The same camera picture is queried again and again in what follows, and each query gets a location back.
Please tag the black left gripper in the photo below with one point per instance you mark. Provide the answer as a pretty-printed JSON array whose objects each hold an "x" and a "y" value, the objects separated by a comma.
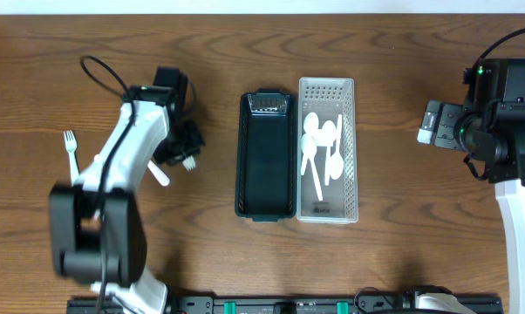
[{"x": 183, "y": 146}]

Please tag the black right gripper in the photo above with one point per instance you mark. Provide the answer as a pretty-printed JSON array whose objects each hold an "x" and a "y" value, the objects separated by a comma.
[{"x": 443, "y": 133}]

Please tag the black perforated plastic basket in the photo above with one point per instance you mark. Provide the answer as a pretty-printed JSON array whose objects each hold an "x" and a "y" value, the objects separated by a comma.
[{"x": 266, "y": 171}]

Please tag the white plastic spoon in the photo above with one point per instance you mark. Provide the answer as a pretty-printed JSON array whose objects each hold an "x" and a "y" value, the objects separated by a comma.
[
  {"x": 309, "y": 148},
  {"x": 336, "y": 162},
  {"x": 310, "y": 127},
  {"x": 329, "y": 134}
]

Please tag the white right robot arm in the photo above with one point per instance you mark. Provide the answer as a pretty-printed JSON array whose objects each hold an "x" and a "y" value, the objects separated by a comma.
[{"x": 510, "y": 196}]

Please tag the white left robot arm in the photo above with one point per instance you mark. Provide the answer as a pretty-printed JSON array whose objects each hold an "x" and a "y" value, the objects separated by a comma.
[{"x": 95, "y": 226}]

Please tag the clear perforated plastic basket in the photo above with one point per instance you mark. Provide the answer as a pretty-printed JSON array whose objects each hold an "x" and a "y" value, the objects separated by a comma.
[{"x": 328, "y": 97}]

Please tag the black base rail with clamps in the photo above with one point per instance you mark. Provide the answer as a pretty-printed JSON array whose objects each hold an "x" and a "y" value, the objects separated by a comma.
[{"x": 366, "y": 301}]

